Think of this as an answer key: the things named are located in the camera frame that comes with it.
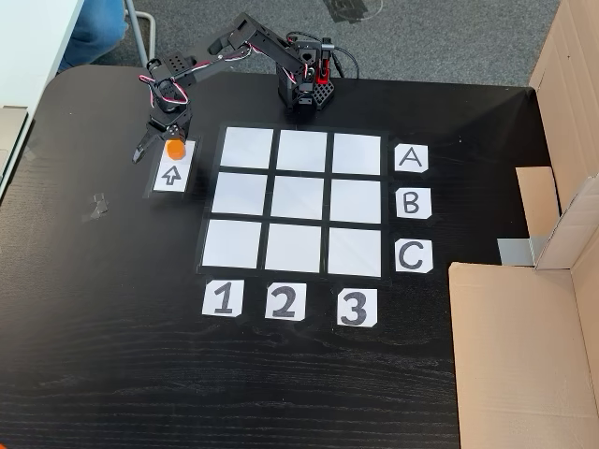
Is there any white nine-square grid sheet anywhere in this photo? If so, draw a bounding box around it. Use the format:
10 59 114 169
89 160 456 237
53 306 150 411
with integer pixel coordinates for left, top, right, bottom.
196 123 393 282

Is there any white arrow paper sheet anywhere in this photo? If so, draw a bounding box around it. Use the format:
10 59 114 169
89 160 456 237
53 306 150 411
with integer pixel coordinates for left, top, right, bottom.
152 138 197 194

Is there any clear tape piece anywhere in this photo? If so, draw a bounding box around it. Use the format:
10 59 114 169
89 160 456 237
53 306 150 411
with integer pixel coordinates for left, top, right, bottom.
81 191 111 225

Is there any person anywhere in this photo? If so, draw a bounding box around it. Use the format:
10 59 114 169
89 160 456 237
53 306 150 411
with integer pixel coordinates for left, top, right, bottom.
58 0 130 72

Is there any white table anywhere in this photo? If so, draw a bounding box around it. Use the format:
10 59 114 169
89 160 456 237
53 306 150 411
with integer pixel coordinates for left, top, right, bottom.
0 0 86 202

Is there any paper label number 1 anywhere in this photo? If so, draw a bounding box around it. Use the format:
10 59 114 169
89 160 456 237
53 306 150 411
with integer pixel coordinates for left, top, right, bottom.
201 279 243 318

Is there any paper label number 2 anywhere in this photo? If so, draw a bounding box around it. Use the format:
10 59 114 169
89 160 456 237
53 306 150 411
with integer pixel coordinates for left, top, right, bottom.
264 282 308 321

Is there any paper label number 3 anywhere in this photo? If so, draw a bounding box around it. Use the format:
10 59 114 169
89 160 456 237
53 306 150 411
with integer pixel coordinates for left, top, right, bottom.
336 288 379 327

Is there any paper label letter A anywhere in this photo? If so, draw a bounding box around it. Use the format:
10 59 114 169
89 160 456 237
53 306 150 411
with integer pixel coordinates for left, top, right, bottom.
394 143 430 174

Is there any paper label letter B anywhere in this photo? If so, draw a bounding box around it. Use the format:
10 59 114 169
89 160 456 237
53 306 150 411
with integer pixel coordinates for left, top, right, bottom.
396 187 433 220

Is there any paper label letter C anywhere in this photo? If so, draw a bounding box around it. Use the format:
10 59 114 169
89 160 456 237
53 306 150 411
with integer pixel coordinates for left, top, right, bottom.
395 239 434 273

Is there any brown cardboard screen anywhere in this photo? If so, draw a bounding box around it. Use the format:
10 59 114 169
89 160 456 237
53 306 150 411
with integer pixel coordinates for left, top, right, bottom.
514 0 599 239
447 173 599 449

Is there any grey metal tube frame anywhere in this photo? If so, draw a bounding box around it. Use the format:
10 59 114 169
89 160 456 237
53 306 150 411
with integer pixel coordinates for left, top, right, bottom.
124 0 156 69

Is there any black power cable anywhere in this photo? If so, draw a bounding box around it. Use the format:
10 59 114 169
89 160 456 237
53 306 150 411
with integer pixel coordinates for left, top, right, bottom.
327 44 361 80

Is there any grey duct tape strip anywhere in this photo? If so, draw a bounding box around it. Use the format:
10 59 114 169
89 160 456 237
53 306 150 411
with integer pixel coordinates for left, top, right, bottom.
496 236 549 268

